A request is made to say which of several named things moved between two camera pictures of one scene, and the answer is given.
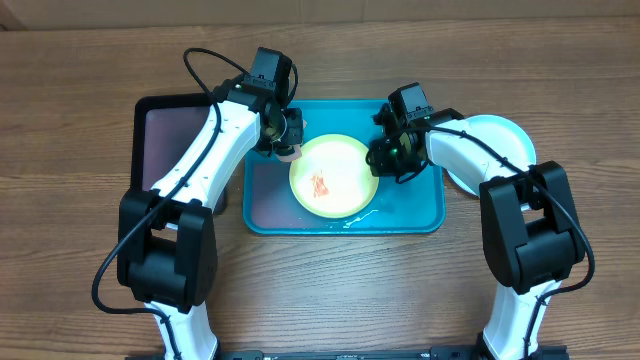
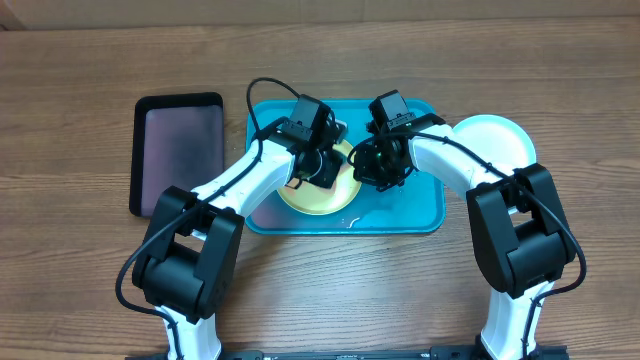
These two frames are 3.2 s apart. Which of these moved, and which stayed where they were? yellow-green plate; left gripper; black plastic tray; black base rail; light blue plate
Moved: yellow-green plate; left gripper
Stayed: black plastic tray; light blue plate; black base rail
